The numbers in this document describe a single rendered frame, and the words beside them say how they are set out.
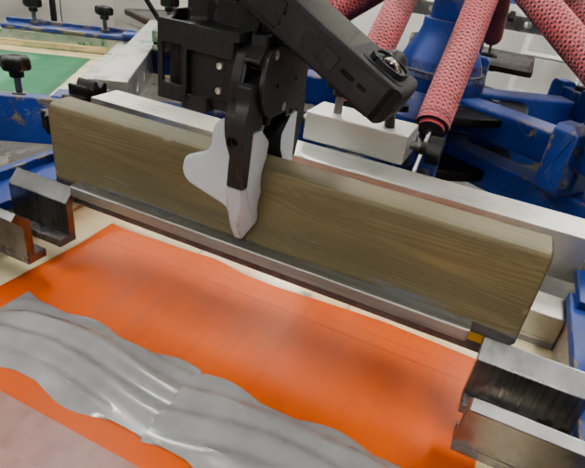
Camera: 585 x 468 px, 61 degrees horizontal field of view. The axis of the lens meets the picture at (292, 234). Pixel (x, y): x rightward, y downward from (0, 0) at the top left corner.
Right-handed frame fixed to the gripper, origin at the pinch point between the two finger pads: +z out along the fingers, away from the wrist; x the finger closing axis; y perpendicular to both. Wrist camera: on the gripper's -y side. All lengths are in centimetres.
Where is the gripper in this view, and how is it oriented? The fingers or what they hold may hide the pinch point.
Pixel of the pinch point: (260, 215)
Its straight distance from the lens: 39.9
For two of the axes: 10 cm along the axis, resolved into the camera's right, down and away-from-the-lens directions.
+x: -4.1, 4.2, -8.1
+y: -9.0, -3.1, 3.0
